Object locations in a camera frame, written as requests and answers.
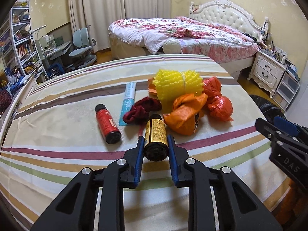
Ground gold black bottle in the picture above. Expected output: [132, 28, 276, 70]
[143, 114, 169, 162]

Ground black lined trash bin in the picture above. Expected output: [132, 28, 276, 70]
[250, 95, 285, 124]

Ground clear plastic drawer unit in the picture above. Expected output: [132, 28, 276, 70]
[273, 71, 300, 111]

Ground red plastic bag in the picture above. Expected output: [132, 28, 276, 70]
[203, 77, 233, 121]

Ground white nightstand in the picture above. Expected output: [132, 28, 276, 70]
[247, 49, 286, 99]

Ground orange plastic bag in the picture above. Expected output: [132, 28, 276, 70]
[148, 78, 208, 136]

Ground red black bottle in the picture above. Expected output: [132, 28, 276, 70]
[95, 104, 122, 144]

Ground striped bed sheet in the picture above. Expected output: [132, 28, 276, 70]
[1, 54, 290, 230]

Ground floral pink bed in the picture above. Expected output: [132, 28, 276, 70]
[108, 16, 259, 76]

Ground yellow foam fruit net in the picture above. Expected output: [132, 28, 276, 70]
[152, 69, 203, 102]

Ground dark red cloth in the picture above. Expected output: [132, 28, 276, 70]
[123, 96, 162, 125]

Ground light blue tube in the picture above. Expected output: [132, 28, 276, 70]
[119, 82, 136, 126]

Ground white tufted headboard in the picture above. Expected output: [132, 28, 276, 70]
[189, 0, 262, 41]

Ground grey study desk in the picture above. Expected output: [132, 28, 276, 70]
[34, 40, 72, 79]

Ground light blue desk chair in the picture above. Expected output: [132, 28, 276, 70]
[65, 25, 97, 71]

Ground white bookshelf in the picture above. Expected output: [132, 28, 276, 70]
[1, 0, 45, 81]

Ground beige curtains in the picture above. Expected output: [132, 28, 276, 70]
[68, 0, 171, 51]

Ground white round bed post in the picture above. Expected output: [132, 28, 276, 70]
[162, 38, 182, 54]

